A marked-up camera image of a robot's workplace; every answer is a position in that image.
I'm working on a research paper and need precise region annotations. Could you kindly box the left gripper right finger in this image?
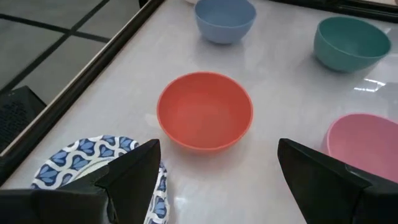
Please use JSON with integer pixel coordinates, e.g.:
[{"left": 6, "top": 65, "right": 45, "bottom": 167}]
[{"left": 277, "top": 138, "right": 398, "bottom": 224}]

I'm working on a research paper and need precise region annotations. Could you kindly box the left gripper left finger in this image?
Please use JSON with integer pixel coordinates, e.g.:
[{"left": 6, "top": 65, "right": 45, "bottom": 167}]
[{"left": 0, "top": 138, "right": 162, "bottom": 224}]

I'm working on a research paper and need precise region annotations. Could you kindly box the blue patterned paper plate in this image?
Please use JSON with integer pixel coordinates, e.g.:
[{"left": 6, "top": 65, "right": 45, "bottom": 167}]
[{"left": 30, "top": 134, "right": 170, "bottom": 224}]

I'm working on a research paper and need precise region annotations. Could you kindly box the pink bowl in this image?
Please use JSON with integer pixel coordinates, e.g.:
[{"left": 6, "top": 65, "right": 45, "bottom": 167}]
[{"left": 322, "top": 113, "right": 398, "bottom": 184}]

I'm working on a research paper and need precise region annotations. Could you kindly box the red bowl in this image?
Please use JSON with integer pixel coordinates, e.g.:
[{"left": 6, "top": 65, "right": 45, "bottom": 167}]
[{"left": 156, "top": 71, "right": 254, "bottom": 154}]

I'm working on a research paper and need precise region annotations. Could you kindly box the green bowl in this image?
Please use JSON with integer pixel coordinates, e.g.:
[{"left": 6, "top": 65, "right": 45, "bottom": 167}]
[{"left": 313, "top": 16, "right": 392, "bottom": 73}]

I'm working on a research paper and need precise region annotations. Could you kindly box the blue bowl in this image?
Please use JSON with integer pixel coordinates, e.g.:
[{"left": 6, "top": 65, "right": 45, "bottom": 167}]
[{"left": 194, "top": 0, "right": 257, "bottom": 45}]

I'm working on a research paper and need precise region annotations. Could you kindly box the black computer tower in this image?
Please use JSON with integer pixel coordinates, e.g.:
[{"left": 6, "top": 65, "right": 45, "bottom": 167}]
[{"left": 0, "top": 85, "right": 47, "bottom": 153}]

